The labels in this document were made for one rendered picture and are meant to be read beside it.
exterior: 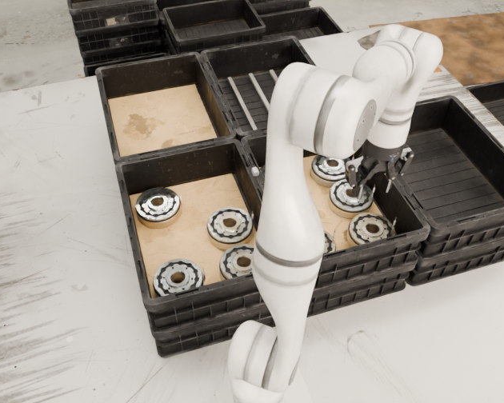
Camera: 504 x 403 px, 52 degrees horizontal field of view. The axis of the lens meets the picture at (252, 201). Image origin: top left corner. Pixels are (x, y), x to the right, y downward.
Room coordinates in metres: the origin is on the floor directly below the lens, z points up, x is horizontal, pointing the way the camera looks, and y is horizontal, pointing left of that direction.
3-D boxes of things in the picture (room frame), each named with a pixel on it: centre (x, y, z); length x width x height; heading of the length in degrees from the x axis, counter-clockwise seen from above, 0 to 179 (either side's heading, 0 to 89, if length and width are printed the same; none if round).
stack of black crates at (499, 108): (1.83, -1.15, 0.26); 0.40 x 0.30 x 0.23; 19
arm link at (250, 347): (0.37, -0.02, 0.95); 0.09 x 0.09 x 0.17; 68
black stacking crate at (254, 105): (1.20, -0.04, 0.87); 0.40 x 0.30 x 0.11; 18
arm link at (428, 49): (0.72, -0.25, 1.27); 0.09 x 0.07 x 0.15; 59
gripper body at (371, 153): (0.73, -0.24, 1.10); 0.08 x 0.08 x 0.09
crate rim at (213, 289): (0.73, 0.11, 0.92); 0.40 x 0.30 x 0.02; 18
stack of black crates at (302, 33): (2.29, -0.19, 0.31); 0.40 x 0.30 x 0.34; 109
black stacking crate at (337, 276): (0.82, -0.17, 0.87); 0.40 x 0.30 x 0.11; 18
